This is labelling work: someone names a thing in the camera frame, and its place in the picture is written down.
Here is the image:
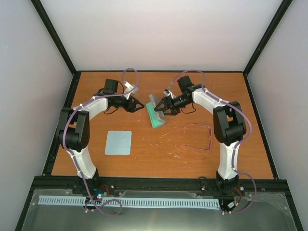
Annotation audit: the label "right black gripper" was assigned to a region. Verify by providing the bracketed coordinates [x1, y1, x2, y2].
[154, 94, 191, 116]

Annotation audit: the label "grey felt glasses case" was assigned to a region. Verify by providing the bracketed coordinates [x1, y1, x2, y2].
[146, 94, 166, 128]

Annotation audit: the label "light blue cleaning cloth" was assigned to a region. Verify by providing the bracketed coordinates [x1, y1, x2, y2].
[104, 130, 132, 155]

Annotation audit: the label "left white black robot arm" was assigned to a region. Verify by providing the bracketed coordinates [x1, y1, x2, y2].
[55, 79, 144, 194]

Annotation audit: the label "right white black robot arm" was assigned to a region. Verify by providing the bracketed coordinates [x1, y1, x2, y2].
[146, 76, 247, 194]

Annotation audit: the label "pink transparent sunglasses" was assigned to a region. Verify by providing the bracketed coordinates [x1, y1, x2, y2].
[181, 123, 213, 153]

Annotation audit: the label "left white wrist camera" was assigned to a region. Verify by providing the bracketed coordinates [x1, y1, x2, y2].
[123, 81, 139, 100]

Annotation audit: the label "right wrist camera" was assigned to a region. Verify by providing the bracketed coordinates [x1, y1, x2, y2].
[164, 89, 175, 99]

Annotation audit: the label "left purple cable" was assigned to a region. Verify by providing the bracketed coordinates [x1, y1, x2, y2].
[62, 68, 123, 215]

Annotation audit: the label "purple cable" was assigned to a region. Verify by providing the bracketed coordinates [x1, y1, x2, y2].
[165, 69, 257, 215]
[62, 68, 123, 215]

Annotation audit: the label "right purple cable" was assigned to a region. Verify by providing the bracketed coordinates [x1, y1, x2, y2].
[165, 69, 257, 215]

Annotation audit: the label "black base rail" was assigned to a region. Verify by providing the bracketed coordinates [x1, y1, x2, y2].
[31, 176, 288, 195]

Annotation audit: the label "black aluminium frame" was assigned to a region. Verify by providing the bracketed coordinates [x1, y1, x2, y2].
[15, 0, 292, 231]

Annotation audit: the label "light blue slotted cable duct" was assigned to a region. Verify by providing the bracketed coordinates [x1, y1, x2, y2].
[38, 195, 220, 210]

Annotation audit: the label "metal base plate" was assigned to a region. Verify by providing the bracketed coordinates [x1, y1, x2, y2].
[22, 190, 296, 231]

